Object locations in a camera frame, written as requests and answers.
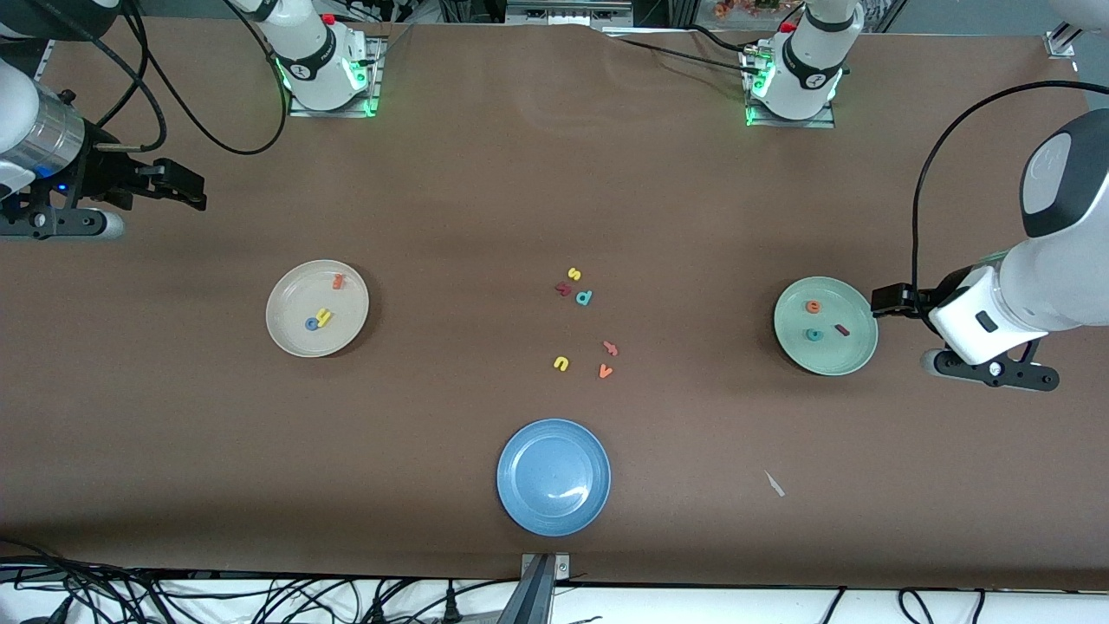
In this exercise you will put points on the blue plate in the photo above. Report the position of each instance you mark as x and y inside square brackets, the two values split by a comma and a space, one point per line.
[554, 477]

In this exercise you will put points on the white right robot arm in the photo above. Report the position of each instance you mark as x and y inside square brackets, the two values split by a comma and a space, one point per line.
[312, 61]

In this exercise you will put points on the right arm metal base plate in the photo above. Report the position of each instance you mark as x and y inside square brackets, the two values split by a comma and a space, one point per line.
[333, 112]

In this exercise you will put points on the orange artificial flowers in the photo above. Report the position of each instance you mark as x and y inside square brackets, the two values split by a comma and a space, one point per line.
[745, 9]

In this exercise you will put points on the grey metal box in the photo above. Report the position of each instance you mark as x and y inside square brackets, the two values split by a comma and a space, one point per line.
[567, 9]

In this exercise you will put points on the pale green plate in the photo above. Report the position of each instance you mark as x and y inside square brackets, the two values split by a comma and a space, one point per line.
[832, 355]

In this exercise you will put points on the black power plug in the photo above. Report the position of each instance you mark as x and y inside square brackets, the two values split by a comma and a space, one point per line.
[379, 611]
[450, 605]

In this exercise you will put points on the yellow foam letter h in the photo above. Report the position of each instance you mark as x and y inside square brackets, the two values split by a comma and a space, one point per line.
[326, 315]

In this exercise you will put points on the dark metal beam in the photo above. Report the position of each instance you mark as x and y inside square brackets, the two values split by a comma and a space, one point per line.
[528, 598]

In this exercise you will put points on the small metal bracket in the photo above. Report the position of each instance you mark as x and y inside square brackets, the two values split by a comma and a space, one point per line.
[561, 568]

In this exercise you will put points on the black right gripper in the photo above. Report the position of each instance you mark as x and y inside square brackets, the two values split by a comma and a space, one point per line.
[102, 176]

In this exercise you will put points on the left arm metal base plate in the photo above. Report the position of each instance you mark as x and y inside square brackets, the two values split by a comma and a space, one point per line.
[793, 121]

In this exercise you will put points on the teal foam letter p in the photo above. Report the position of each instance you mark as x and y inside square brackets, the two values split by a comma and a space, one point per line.
[590, 295]

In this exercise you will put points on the beige brown plate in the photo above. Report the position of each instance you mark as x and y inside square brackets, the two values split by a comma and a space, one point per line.
[295, 299]

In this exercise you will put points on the aluminium frame corner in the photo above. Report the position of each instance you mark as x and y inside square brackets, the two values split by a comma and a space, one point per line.
[1059, 43]

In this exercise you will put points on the small grey paper scrap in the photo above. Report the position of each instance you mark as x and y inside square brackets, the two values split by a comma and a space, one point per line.
[775, 484]

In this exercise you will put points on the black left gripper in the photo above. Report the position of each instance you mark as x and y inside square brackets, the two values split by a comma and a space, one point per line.
[946, 283]

